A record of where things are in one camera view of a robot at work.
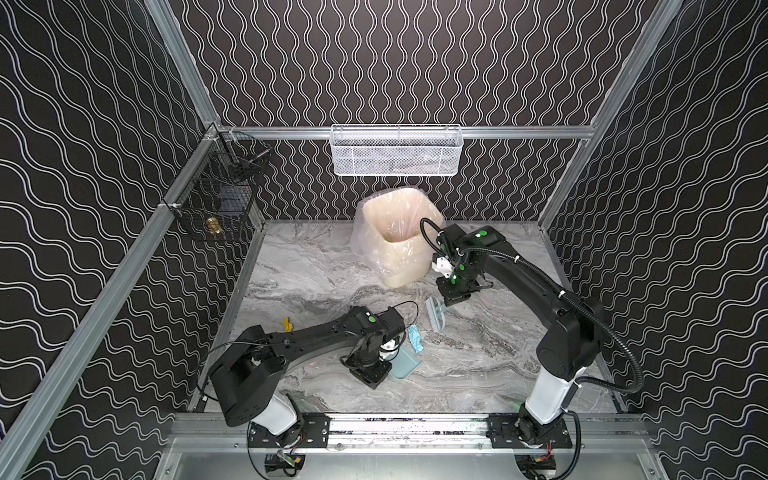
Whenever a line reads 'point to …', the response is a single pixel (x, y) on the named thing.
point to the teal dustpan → (404, 364)
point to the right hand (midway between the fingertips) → (449, 302)
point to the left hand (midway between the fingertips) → (381, 390)
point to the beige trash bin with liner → (396, 233)
